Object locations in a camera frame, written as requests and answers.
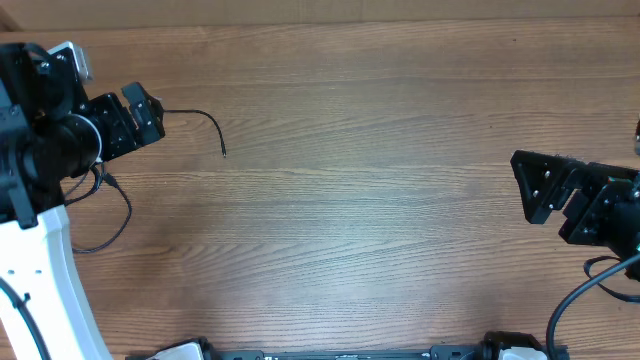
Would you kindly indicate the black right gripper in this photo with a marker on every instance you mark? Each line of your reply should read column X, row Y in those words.
column 594, row 199

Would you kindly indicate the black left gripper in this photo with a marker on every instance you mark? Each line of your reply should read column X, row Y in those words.
column 105, row 109

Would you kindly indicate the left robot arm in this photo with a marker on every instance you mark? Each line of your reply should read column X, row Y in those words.
column 51, row 130

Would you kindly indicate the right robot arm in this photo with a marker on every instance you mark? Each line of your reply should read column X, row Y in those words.
column 600, row 202

